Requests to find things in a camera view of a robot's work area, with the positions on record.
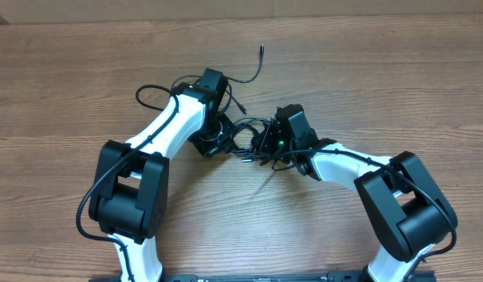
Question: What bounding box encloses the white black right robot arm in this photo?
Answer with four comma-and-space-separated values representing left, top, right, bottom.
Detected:
251, 104, 458, 281

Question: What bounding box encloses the black USB cable bundle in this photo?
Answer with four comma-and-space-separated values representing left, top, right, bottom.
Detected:
217, 116, 281, 167

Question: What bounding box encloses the thin black braided cable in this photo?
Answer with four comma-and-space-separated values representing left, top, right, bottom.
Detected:
170, 43, 265, 116

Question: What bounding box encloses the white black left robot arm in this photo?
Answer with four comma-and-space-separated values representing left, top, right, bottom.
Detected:
75, 68, 233, 281

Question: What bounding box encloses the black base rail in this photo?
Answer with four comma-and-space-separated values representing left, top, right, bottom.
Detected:
88, 269, 436, 282

